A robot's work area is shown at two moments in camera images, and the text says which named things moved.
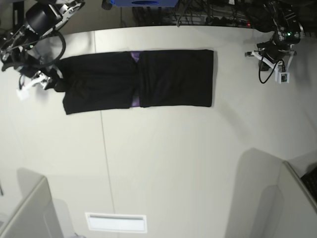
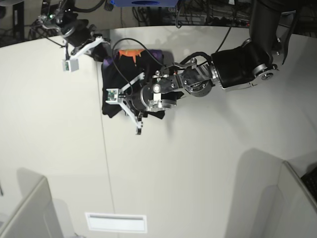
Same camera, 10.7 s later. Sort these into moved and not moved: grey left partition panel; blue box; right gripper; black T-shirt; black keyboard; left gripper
Moved: black T-shirt; right gripper; left gripper
Not moved: grey left partition panel; blue box; black keyboard
